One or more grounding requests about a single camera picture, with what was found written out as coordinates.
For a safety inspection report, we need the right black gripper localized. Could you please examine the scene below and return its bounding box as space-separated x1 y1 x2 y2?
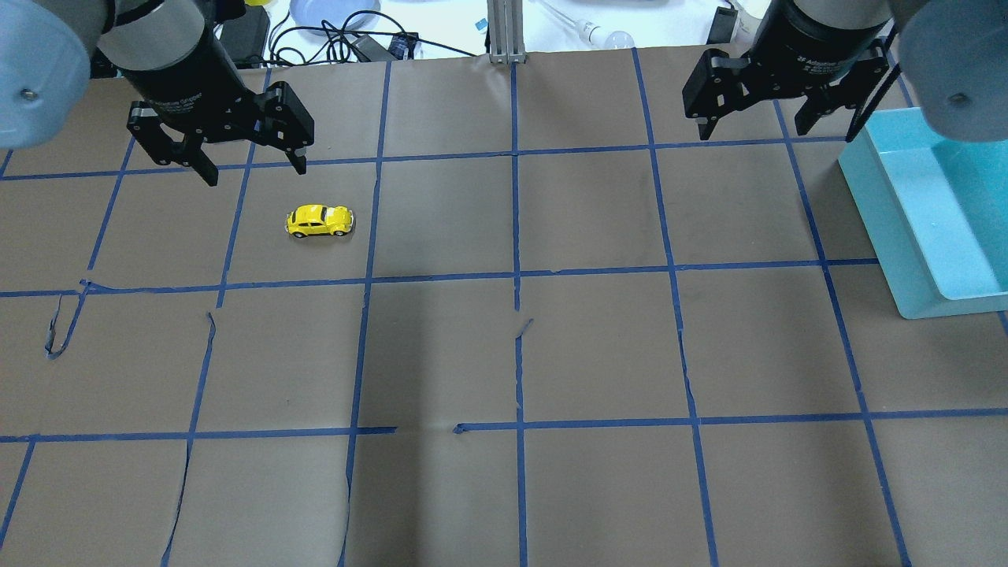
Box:
683 1 891 141

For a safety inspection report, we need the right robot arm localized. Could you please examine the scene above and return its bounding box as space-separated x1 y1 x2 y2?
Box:
683 1 1007 143

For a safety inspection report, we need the light blue plastic bin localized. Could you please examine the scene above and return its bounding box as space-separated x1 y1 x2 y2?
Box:
839 108 1007 320

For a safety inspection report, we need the black power adapter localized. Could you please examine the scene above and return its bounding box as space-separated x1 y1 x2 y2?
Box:
219 5 269 69

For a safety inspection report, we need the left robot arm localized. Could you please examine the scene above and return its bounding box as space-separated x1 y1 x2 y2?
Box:
1 1 316 186

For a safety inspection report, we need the aluminium frame post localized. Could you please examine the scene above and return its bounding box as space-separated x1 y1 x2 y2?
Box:
486 0 527 65

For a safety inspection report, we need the yellow beetle toy car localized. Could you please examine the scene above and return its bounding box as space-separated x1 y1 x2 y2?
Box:
287 204 355 239

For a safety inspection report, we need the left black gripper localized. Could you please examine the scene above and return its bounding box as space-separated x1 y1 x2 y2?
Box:
98 1 316 187

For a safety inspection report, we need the blue plate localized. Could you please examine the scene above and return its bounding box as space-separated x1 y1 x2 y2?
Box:
289 0 380 35

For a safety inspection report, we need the white light bulb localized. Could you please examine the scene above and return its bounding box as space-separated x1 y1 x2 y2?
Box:
576 20 635 50

